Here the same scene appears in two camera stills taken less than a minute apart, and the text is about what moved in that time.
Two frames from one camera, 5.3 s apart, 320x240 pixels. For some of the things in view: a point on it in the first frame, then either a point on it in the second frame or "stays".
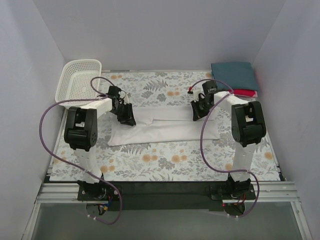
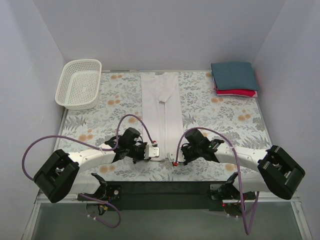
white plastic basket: x=75 y=82 stays
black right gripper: x=200 y=109 -> x=188 y=152
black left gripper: x=125 y=113 -> x=140 y=152
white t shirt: x=153 y=124 -> x=161 y=110
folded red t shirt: x=246 y=93 stays
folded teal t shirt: x=239 y=75 stays
